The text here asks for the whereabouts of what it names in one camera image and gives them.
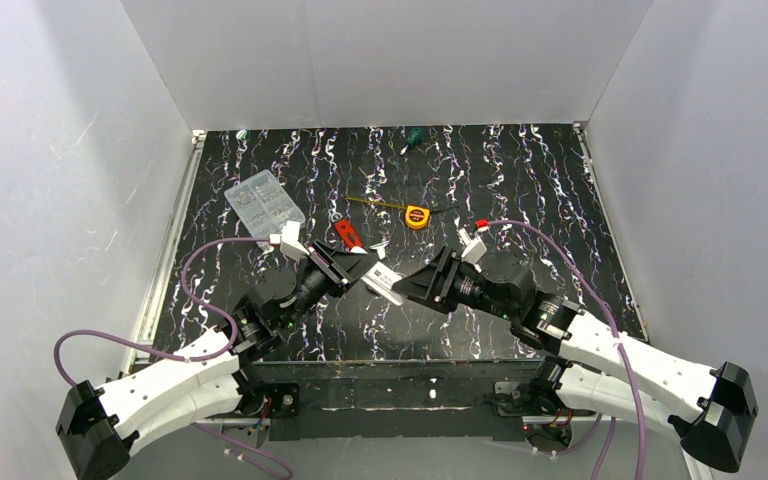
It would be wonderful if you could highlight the clear plastic screw box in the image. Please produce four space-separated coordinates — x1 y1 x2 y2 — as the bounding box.
224 170 306 238

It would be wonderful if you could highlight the white remote control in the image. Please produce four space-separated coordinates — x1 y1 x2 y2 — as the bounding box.
361 262 404 306

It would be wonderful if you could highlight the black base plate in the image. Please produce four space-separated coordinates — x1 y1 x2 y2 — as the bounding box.
198 360 597 444

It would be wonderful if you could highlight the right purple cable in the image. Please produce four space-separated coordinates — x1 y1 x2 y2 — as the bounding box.
483 219 650 480

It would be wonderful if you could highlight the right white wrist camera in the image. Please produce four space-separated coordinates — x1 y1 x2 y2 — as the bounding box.
457 219 489 265

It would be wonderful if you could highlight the yellow tape measure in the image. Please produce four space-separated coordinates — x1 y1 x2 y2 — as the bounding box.
345 196 457 230

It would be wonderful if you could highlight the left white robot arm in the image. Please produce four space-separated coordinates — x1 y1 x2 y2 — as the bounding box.
55 241 378 479

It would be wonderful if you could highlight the green handled screwdriver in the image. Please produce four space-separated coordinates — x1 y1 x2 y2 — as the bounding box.
400 127 424 155

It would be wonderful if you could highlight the red handled adjustable wrench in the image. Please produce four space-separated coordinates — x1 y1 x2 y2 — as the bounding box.
330 212 366 253

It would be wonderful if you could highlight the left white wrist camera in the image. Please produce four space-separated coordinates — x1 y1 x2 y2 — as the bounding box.
268 221 309 262

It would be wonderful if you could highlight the small silver wrench piece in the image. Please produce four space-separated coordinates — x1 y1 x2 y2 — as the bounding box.
369 242 388 260

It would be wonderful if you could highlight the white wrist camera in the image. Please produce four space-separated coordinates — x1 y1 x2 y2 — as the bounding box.
457 219 489 265
268 221 309 262

